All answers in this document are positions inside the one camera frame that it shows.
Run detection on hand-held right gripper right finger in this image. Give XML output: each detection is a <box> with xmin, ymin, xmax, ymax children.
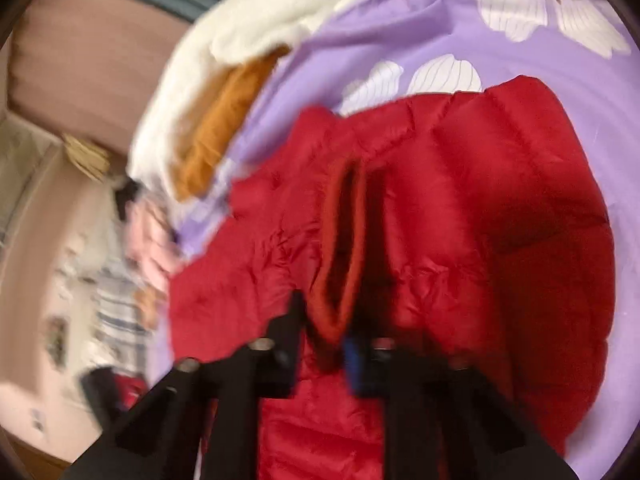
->
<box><xmin>344</xmin><ymin>336</ymin><xmax>582</xmax><ymax>480</ymax></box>

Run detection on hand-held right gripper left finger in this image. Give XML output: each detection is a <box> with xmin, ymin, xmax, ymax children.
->
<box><xmin>60</xmin><ymin>290</ymin><xmax>307</xmax><ymax>480</ymax></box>

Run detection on red puffer jacket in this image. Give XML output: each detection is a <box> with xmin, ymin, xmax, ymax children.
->
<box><xmin>167</xmin><ymin>75</ymin><xmax>617</xmax><ymax>480</ymax></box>

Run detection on pink clothes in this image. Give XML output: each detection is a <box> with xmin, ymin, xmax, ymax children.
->
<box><xmin>125</xmin><ymin>200</ymin><xmax>183</xmax><ymax>293</ymax></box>

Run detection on grey plaid cloth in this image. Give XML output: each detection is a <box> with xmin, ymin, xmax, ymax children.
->
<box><xmin>92</xmin><ymin>260</ymin><xmax>151</xmax><ymax>376</ymax></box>

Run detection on black cloth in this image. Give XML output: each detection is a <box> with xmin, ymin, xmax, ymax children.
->
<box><xmin>112</xmin><ymin>180</ymin><xmax>142</xmax><ymax>221</ymax></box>

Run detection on yellow pleated fan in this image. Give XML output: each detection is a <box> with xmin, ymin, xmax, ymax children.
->
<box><xmin>62</xmin><ymin>132</ymin><xmax>112</xmax><ymax>181</ymax></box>

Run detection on orange garment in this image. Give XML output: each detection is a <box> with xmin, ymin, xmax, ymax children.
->
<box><xmin>175</xmin><ymin>47</ymin><xmax>293</xmax><ymax>201</ymax></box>

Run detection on beige curtain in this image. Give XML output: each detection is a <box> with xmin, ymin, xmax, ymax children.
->
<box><xmin>10</xmin><ymin>0</ymin><xmax>201</xmax><ymax>156</ymax></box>

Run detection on purple floral bed sheet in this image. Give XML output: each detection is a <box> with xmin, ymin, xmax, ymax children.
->
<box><xmin>145</xmin><ymin>0</ymin><xmax>640</xmax><ymax>480</ymax></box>

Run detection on white fleece garment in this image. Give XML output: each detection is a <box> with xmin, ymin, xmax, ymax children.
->
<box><xmin>127</xmin><ymin>0</ymin><xmax>372</xmax><ymax>201</ymax></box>

